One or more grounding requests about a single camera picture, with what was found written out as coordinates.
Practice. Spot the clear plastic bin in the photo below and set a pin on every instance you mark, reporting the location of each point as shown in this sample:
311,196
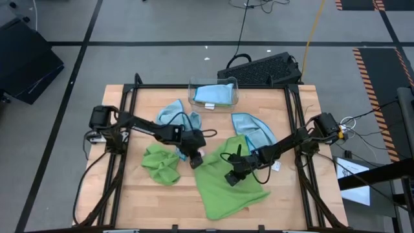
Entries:
194,103

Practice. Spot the black beam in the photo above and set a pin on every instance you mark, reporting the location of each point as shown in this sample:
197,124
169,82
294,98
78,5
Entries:
372,176

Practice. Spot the black orange-striped mat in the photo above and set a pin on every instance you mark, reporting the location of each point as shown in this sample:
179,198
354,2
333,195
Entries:
355,4
378,81

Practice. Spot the black metal table frame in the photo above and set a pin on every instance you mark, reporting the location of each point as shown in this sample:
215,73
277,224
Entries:
155,86

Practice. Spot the yellow black connector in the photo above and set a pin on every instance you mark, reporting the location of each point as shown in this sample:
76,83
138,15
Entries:
340,132

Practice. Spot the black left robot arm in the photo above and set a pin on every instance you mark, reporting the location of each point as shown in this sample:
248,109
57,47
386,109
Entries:
142,124

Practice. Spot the light blue microfiber towel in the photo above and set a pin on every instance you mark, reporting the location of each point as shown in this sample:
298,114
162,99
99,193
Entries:
213,94
168,113
255,129

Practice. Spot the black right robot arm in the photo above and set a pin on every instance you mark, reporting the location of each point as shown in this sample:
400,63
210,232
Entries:
284,144

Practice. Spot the grey post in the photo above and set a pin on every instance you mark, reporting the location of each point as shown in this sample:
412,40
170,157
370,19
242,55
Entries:
406,113

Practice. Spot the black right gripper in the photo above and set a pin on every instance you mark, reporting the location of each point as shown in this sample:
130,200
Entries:
244,163

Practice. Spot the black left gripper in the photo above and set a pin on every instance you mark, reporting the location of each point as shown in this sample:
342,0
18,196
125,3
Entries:
194,142

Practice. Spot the large black case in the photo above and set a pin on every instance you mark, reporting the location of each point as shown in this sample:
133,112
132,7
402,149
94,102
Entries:
26,64

